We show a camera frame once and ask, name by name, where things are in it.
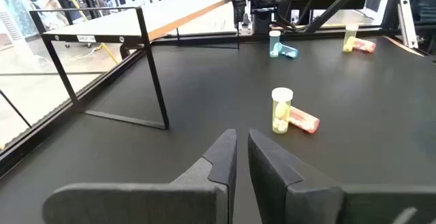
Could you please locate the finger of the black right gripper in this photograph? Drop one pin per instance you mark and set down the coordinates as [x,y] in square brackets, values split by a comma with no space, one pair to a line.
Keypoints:
[240,9]

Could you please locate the silver mounting plate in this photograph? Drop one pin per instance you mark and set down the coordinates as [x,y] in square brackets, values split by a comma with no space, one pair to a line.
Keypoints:
[244,24]

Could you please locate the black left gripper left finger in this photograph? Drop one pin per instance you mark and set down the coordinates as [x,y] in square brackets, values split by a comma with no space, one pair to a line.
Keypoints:
[153,203]

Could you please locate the black office chair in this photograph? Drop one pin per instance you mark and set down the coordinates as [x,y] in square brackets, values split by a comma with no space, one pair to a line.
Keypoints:
[422,2]

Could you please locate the red pill bottle white cap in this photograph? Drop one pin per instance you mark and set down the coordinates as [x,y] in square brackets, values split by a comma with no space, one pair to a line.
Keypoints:
[304,119]
[364,45]

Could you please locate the wooden shelf black metal frame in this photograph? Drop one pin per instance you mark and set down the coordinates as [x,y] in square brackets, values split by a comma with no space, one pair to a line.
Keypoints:
[102,26]

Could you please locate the silver aluminium bracket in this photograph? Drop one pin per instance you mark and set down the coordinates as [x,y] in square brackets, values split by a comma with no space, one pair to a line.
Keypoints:
[407,21]

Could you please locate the blue pill bottle white cap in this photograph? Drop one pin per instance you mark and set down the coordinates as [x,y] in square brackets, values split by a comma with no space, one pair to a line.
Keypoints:
[274,45]
[289,51]

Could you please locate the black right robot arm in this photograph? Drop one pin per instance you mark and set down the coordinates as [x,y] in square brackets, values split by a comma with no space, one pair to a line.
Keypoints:
[264,21]

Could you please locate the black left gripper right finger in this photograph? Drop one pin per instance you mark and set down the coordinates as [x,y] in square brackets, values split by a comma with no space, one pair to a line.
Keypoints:
[306,203]

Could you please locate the yellow pill bottle white cap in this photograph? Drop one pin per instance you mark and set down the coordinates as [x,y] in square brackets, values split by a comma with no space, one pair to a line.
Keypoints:
[349,38]
[282,115]

